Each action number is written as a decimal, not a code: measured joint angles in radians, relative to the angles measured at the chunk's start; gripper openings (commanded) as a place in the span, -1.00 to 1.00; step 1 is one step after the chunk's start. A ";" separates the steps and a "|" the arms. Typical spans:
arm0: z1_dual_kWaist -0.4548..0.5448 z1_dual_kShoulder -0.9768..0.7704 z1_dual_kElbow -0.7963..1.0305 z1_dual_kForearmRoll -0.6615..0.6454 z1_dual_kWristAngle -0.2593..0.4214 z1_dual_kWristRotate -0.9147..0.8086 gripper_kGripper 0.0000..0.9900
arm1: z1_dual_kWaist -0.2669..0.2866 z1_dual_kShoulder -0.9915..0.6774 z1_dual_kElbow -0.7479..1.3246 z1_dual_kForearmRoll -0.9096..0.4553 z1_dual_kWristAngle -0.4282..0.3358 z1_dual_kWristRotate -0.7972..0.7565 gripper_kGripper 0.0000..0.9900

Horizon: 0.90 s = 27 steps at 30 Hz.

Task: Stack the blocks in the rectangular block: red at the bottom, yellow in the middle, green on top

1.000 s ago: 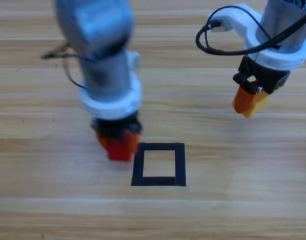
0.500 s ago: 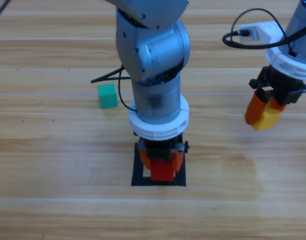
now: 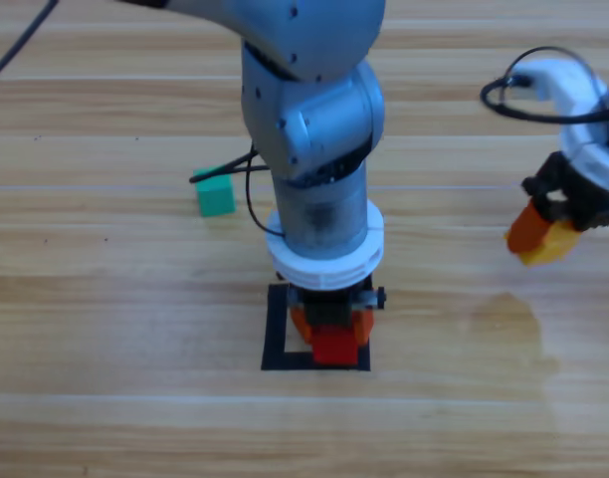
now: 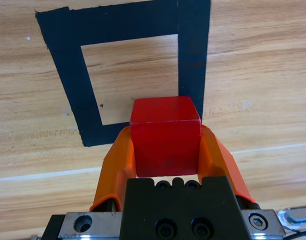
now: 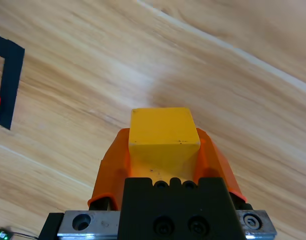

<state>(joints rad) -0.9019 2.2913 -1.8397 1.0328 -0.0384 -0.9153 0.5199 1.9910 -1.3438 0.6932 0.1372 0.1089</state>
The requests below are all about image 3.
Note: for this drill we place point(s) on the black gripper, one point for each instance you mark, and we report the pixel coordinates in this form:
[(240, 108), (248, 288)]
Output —
[(329, 309), (578, 199)]

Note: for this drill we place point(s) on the red wooden cube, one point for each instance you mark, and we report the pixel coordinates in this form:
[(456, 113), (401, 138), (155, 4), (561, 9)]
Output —
[(334, 348)]

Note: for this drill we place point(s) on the yellow wooden cube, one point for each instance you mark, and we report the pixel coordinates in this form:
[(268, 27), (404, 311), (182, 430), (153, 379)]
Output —
[(553, 244)]

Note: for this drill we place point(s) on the green wooden cube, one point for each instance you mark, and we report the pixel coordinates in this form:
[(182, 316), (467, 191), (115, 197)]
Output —
[(217, 199)]

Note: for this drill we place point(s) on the black tape square outline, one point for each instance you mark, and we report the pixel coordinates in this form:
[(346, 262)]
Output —
[(273, 338)]

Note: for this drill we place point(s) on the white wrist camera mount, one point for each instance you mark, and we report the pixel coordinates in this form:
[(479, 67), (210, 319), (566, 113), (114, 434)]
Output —
[(593, 164)]

